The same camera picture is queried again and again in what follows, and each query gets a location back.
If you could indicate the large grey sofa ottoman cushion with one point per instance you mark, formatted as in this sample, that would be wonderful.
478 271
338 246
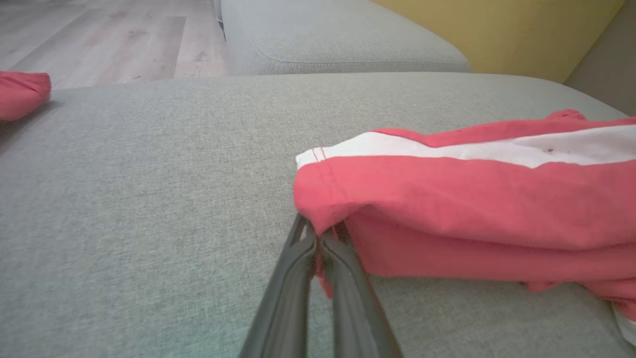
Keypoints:
149 199

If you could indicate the grey sofa seat cushion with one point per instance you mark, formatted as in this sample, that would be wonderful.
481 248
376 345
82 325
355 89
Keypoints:
338 35

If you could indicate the red garment with black lettering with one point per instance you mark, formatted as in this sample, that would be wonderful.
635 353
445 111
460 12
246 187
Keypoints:
447 199

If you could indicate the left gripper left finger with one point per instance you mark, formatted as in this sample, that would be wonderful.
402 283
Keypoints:
288 298

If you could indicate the yellow sofa back cushion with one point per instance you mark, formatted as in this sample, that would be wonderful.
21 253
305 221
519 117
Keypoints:
521 35

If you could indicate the red and white garment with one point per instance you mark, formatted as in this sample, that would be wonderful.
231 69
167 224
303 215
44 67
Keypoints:
20 94

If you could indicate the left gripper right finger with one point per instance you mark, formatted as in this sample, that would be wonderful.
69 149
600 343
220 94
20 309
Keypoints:
353 308

